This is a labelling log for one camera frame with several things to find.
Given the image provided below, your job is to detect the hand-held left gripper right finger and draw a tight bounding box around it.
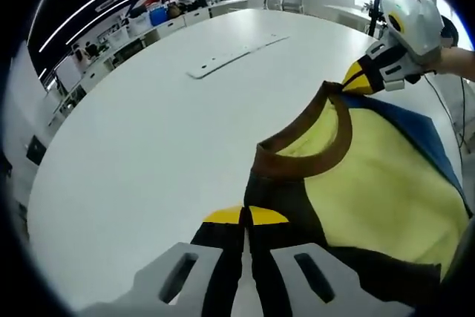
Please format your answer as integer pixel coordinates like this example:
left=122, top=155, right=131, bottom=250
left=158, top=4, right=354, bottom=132
left=246, top=205, right=416, bottom=317

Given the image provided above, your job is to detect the white side desk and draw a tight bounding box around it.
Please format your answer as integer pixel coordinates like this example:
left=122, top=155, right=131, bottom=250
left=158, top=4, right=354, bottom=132
left=324, top=4, right=374, bottom=38

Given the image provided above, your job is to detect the white table socket panel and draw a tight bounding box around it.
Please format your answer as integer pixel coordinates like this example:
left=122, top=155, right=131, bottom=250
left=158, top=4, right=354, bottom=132
left=186, top=36, right=291, bottom=81

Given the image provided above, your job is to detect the black square panel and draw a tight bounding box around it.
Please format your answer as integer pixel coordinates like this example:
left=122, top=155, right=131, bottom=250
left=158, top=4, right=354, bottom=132
left=26, top=134, right=48, bottom=166

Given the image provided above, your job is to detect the person's own body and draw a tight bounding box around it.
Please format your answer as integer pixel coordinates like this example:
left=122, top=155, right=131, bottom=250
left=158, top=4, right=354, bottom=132
left=433, top=16, right=475, bottom=154

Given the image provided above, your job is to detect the long white workbench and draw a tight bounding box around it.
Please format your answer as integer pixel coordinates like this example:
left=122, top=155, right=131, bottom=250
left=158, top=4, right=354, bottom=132
left=46, top=0, right=253, bottom=136

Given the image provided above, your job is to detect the white square pillar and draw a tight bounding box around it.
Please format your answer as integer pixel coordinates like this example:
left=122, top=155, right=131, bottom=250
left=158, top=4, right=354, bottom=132
left=5, top=40, right=49, bottom=199

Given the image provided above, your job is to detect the blue plastic bin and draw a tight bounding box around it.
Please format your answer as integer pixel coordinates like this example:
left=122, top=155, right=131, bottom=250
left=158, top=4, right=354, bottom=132
left=148, top=7, right=168, bottom=27

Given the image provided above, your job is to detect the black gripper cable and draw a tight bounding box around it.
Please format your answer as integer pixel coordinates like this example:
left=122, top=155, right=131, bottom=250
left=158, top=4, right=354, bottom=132
left=422, top=73, right=467, bottom=169

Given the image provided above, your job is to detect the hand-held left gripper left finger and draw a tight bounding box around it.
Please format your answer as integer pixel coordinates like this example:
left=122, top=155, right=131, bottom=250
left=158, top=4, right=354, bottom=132
left=76, top=204, right=246, bottom=317

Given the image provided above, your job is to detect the white rolling cabinet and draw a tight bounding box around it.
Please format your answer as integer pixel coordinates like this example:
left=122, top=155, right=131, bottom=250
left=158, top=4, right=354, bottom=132
left=55, top=59, right=81, bottom=90

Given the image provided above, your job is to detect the yellow blue grey garment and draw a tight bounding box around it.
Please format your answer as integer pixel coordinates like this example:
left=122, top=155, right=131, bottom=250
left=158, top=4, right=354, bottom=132
left=243, top=79, right=474, bottom=295

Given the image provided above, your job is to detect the curved ceiling light strip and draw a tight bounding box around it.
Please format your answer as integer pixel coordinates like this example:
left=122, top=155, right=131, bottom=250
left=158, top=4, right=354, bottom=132
left=70, top=0, right=177, bottom=42
left=39, top=0, right=196, bottom=53

